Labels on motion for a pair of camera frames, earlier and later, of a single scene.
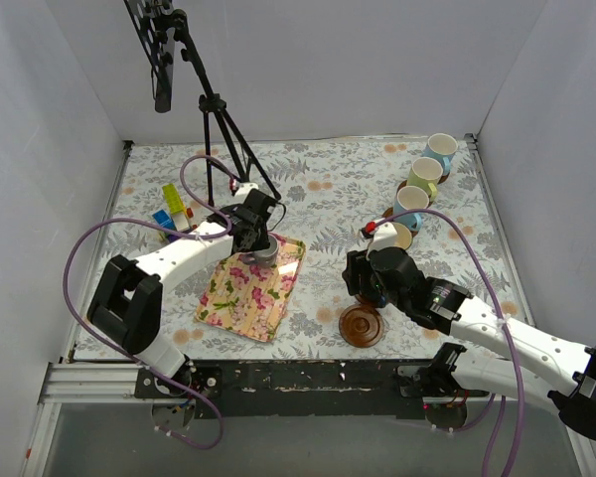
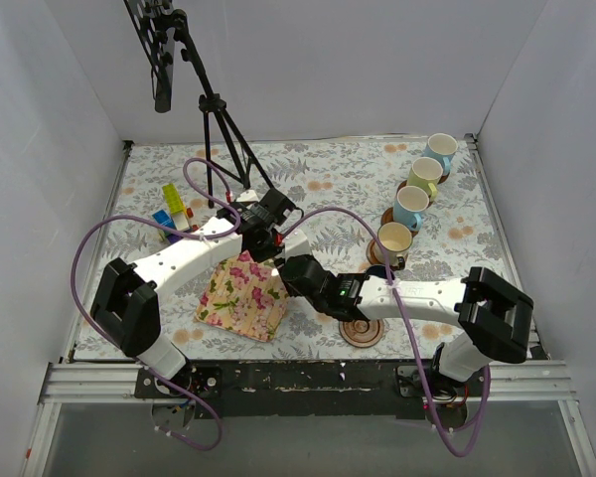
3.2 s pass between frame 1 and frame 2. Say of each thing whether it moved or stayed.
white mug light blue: stayed
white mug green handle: stayed
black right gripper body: moved
